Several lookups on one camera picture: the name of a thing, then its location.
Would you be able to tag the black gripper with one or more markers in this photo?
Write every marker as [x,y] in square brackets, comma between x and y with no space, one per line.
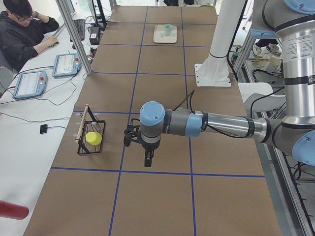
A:
[149,146]

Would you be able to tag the light green plastic cup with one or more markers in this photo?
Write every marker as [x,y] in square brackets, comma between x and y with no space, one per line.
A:
[167,29]

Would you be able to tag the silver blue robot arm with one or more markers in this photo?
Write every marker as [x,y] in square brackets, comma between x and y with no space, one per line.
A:
[293,21]

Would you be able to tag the yellow plastic cup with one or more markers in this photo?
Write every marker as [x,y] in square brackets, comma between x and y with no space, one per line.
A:
[93,138]

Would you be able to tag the cream rabbit tray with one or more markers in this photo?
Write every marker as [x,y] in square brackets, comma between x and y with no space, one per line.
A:
[159,36]

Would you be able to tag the small black puck device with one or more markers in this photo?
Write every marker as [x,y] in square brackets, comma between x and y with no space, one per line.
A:
[43,128]

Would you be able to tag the far blue teach pendant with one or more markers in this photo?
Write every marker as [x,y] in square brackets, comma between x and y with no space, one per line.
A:
[66,65]

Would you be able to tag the blue teach pendant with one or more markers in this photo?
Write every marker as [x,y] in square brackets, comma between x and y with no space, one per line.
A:
[30,84]
[66,65]

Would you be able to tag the white plastic chair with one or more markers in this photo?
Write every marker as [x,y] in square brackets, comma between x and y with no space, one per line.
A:
[252,94]

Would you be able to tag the black power adapter box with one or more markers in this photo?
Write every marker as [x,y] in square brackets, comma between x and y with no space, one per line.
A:
[94,35]

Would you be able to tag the black monitor stand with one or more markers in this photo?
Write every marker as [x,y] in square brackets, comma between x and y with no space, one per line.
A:
[100,17]

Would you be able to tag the near blue teach pendant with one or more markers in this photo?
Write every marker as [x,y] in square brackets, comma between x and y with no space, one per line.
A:
[30,84]

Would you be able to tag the black keyboard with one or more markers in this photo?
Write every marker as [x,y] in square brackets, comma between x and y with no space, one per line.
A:
[80,26]

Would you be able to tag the red cylindrical bottle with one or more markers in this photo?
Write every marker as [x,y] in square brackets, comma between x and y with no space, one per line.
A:
[13,211]

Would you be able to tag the person in black hoodie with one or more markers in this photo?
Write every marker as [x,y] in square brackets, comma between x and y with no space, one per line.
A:
[22,31]

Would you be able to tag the black wire cup rack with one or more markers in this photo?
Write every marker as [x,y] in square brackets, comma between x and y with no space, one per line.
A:
[89,123]

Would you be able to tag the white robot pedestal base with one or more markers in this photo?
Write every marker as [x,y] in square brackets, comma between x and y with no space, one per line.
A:
[214,72]

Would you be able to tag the aluminium frame post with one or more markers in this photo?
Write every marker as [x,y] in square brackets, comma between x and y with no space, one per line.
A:
[69,23]

